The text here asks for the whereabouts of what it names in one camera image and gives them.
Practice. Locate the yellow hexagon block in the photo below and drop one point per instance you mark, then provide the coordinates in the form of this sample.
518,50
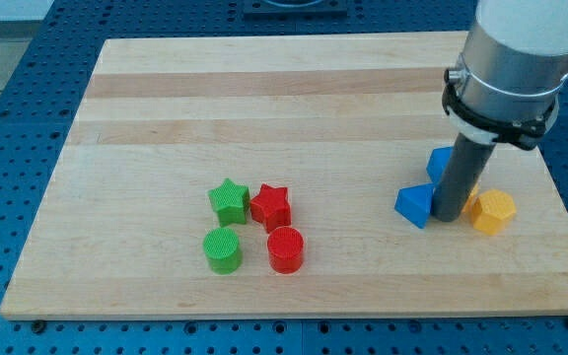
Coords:
492,211

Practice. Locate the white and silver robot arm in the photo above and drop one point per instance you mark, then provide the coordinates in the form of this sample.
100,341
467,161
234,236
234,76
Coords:
504,86

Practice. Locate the red star block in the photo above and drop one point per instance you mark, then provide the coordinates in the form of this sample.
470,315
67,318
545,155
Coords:
271,207

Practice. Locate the green star block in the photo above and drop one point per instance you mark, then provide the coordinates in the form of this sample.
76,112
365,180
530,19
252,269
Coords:
230,202

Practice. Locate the red cylinder block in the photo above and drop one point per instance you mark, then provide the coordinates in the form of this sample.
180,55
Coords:
285,246

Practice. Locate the wooden board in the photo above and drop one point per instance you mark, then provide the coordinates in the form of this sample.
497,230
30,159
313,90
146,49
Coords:
343,122

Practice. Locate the green cylinder block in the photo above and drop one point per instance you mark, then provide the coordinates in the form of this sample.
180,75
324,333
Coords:
222,250

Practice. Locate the blue triangular block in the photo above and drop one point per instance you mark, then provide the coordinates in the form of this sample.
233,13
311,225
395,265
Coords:
414,203

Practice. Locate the blue block behind rod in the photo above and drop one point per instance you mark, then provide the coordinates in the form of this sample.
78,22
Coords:
437,162

